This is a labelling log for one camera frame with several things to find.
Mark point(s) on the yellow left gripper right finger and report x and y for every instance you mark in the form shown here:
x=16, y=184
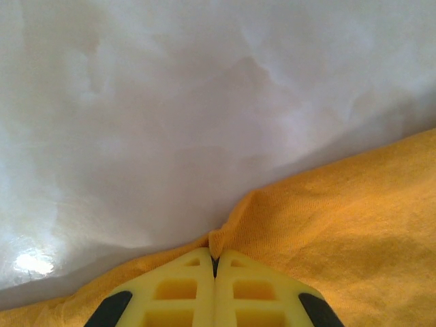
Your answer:
x=252, y=279

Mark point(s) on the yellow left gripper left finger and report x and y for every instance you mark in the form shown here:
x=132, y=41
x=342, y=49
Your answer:
x=177, y=279

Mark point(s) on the yellow printed t-shirt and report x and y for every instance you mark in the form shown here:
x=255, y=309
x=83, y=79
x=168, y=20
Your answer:
x=357, y=221

